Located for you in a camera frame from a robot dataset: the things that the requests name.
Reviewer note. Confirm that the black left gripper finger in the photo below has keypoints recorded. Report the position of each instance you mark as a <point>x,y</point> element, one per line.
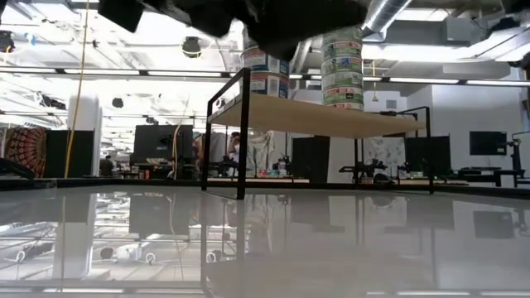
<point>343,14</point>

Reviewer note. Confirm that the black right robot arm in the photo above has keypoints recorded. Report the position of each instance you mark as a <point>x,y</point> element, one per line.
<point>516,5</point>

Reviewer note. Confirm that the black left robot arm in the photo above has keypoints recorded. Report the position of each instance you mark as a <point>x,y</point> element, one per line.
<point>124,12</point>

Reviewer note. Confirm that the long linear ceiling light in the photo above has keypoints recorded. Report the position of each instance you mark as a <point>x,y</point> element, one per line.
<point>422,80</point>
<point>103,72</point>

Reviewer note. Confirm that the person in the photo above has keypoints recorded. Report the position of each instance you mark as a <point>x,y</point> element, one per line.
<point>106,165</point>
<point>234,149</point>

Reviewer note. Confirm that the black partition panel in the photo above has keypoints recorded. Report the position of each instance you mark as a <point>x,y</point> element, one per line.
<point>310,159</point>
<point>56,153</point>
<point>441,155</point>

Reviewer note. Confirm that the background wooden workbench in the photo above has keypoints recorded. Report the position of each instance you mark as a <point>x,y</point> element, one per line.
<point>269,180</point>

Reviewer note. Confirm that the large black monitor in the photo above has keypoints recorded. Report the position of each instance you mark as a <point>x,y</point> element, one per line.
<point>157,142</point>

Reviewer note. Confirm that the round black ceiling speaker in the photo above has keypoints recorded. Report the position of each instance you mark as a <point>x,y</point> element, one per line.
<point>117,102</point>

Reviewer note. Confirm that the black background bench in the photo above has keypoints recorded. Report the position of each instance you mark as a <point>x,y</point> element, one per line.
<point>492,171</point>

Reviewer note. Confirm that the black ceiling device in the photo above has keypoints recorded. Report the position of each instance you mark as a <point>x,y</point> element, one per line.
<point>6,41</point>

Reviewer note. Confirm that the red patterned tapestry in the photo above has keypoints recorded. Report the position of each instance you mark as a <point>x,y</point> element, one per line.
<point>25,151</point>

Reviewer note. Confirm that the spiral silver ventilation duct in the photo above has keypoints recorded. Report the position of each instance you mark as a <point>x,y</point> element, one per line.
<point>385,12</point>

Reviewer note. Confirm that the black ceiling dome camera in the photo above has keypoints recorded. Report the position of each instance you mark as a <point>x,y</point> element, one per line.
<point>191,46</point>

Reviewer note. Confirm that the wooden shelf black metal frame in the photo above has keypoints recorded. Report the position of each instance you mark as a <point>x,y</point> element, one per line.
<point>314,118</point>

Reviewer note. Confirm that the black wall television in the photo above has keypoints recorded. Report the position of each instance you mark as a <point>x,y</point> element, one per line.
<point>488,142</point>

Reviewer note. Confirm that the black camera stand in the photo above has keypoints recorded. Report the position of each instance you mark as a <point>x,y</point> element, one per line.
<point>516,153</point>

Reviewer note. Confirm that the black aluminium table frame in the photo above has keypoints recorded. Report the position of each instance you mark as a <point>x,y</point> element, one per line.
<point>83,182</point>

